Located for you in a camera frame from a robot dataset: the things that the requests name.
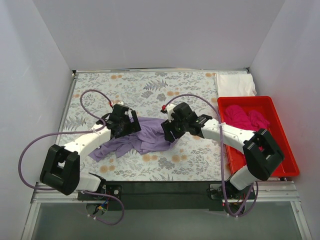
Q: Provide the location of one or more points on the aluminium frame rail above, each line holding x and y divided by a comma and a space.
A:
275, 214

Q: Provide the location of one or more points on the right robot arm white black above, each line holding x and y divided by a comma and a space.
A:
235, 185

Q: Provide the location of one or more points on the red plastic bin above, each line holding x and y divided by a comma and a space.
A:
268, 147

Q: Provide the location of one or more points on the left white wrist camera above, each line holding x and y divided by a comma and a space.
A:
112, 103

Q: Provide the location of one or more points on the floral table mat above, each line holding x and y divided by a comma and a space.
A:
146, 155

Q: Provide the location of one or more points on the white folded t shirt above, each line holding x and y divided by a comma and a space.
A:
235, 85

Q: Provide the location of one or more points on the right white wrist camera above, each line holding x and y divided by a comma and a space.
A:
169, 110

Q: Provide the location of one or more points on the purple t shirt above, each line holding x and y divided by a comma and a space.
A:
151, 138

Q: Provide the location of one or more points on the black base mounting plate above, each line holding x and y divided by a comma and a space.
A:
164, 195

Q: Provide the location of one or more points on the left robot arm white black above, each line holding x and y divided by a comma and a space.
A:
61, 168

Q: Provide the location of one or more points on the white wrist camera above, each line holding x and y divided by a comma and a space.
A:
112, 103
169, 110

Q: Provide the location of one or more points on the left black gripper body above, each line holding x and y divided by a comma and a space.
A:
130, 125

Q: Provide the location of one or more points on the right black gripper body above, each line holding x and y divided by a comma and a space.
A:
170, 130

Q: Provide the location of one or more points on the magenta t shirt in bin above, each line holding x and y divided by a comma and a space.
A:
240, 126

